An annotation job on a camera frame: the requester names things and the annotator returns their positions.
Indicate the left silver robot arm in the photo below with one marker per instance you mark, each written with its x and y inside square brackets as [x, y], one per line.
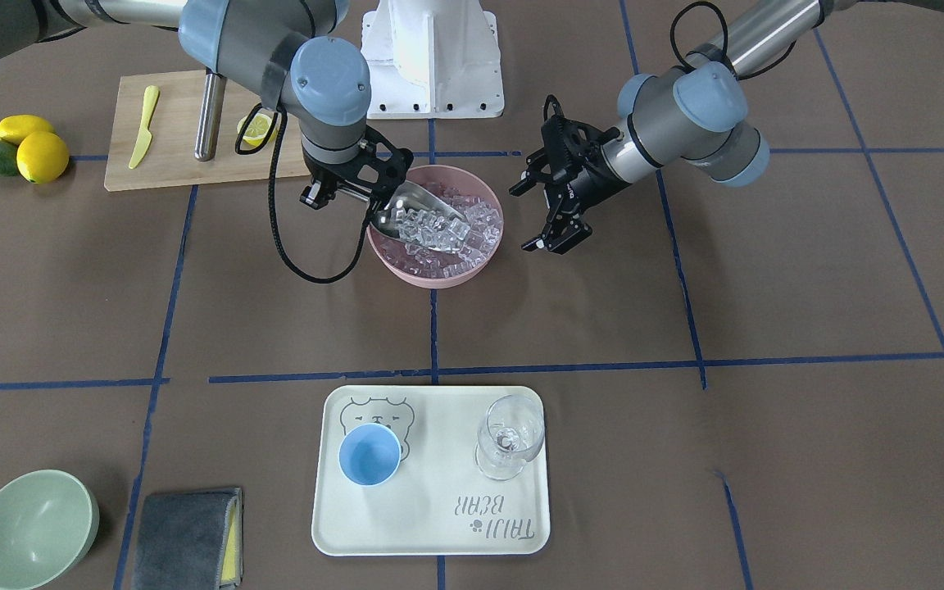
[695, 112]

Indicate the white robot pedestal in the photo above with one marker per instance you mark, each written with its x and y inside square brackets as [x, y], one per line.
[433, 60]

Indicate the clear wine glass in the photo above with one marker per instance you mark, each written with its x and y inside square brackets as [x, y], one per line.
[510, 436]

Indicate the wooden cutting board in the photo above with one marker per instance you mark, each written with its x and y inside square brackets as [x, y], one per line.
[170, 160]

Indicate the metal ice scoop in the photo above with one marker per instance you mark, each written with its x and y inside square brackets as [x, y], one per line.
[416, 216]

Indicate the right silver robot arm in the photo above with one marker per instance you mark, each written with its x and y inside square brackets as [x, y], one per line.
[282, 51]

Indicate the lemon half slice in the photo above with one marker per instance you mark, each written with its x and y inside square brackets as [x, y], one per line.
[256, 130]

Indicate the yellow plastic knife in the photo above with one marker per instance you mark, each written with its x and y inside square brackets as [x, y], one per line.
[143, 141]

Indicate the steel rod on board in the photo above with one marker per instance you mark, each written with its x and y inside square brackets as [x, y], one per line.
[208, 123]

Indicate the large yellow lemon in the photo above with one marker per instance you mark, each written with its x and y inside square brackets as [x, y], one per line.
[42, 157]

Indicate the blue plastic cup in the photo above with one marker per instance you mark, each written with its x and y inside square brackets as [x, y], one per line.
[370, 454]

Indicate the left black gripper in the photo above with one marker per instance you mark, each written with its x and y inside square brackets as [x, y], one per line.
[589, 183]

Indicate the pink bowl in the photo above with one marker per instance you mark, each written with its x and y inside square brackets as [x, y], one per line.
[461, 180]

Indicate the small yellow lemon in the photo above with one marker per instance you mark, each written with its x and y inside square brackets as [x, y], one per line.
[14, 129]

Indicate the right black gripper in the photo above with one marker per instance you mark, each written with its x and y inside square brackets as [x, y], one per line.
[331, 178]

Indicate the cream bear tray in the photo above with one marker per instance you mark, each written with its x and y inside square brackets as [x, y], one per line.
[437, 502]

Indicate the grey folded cloth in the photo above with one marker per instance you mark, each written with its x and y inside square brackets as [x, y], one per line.
[190, 540]

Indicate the clear ice cubes pile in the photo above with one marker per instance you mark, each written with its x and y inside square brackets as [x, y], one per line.
[486, 219]

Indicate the green ceramic bowl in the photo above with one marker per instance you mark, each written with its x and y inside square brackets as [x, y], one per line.
[48, 523]

